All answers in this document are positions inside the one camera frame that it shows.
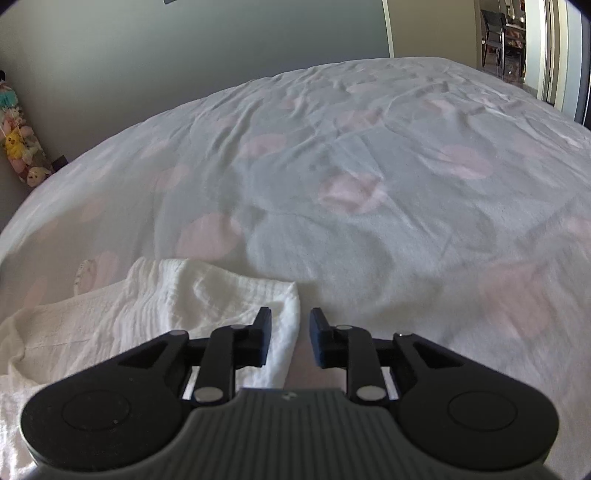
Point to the white door frame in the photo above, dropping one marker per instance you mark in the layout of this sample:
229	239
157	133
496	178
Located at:
561	55

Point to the dark chair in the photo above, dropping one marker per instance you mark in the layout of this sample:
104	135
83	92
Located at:
493	27

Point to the white crinkled cloth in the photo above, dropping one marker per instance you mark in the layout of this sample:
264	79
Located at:
161	304

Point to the hanging bunch of plush toys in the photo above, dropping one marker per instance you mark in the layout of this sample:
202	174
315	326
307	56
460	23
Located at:
21	143

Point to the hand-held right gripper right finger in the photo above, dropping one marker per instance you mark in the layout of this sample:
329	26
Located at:
316	341

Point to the bed with pink dotted sheet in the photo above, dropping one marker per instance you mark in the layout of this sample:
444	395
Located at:
323	184

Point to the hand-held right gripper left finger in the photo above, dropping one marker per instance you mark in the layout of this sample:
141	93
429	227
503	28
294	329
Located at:
264	339

